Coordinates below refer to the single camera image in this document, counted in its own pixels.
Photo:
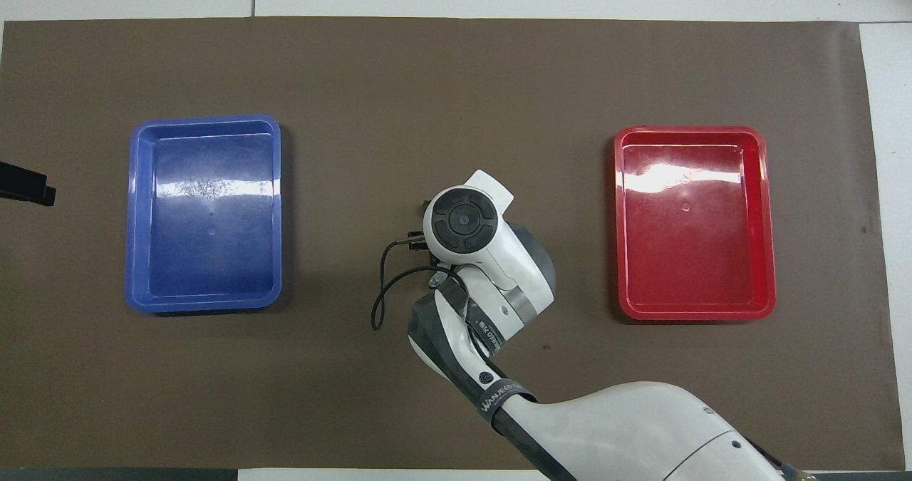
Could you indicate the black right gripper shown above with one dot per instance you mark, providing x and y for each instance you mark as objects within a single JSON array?
[{"x": 419, "y": 246}]

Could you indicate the blue plastic tray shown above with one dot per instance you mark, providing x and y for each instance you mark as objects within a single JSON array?
[{"x": 199, "y": 224}]

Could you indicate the red plastic tray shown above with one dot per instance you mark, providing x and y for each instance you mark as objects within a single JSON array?
[{"x": 691, "y": 253}]

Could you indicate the brown table mat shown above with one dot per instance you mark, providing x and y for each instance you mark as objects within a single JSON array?
[{"x": 456, "y": 82}]

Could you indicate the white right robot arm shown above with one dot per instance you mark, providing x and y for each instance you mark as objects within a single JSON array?
[{"x": 605, "y": 431}]

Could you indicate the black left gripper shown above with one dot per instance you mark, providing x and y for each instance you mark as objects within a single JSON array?
[{"x": 18, "y": 180}]

